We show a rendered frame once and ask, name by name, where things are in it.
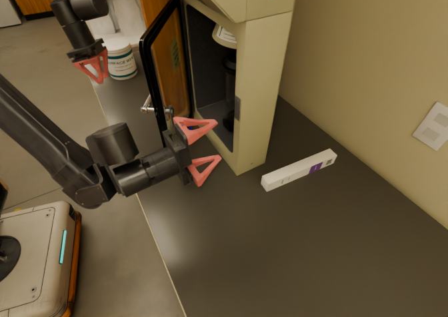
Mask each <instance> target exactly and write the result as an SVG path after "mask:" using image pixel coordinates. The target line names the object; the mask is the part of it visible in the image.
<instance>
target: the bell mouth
mask: <svg viewBox="0 0 448 317"><path fill-rule="evenodd" d="M212 37H213V39H214V40H215V41H216V42H218V43H219V44H220V45H222V46H225V47H228V48H232V49H237V42H236V39H235V37H234V35H233V34H232V33H230V32H228V31H227V30H226V29H224V28H223V27H222V26H220V25H218V24H217V23H216V25H215V28H214V30H213V33H212Z"/></svg>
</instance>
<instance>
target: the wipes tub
mask: <svg viewBox="0 0 448 317"><path fill-rule="evenodd" d="M102 46H106V48H107V50H108V70H109V73H110V75H111V77H112V78H114V79H117V80H125V79H130V78H132V77H134V76H135V75H136V74H137V66H136V63H135V59H134V56H133V51H132V48H131V44H130V41H129V40H128V39H125V38H121V37H116V38H111V39H107V40H105V41H104V43H102Z"/></svg>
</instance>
